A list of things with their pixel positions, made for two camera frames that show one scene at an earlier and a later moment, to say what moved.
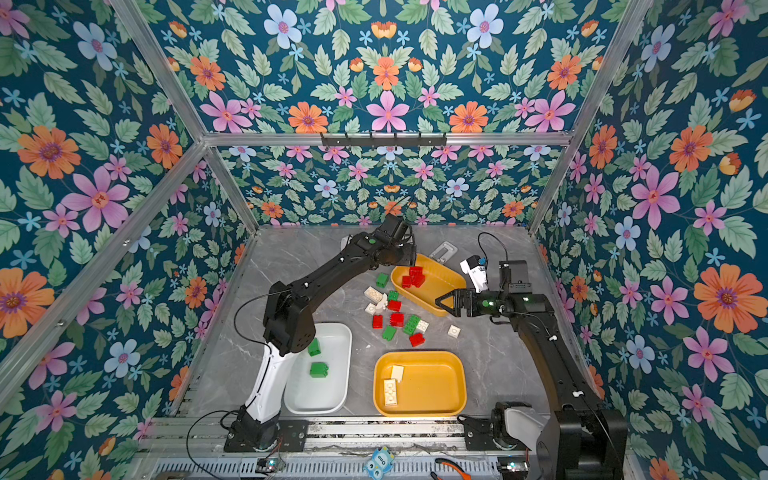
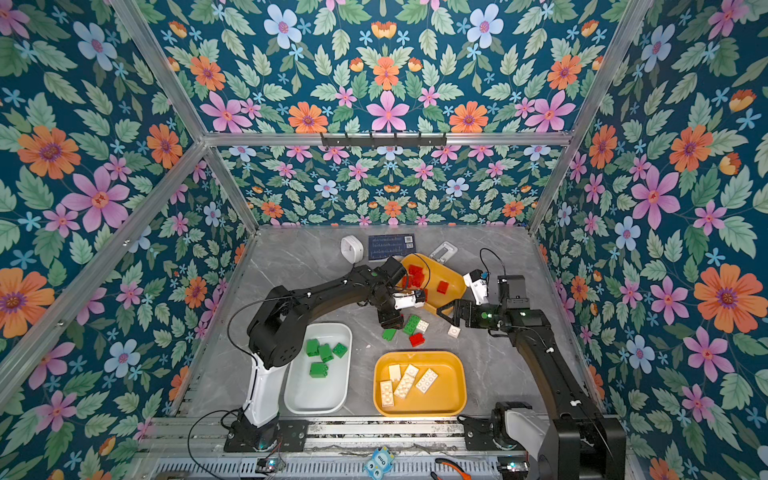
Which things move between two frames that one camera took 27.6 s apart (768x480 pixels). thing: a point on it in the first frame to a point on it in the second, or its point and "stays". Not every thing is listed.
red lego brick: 416,278 stays
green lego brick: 318,370 stays
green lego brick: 314,348 to 325,353
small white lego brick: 397,373 stays
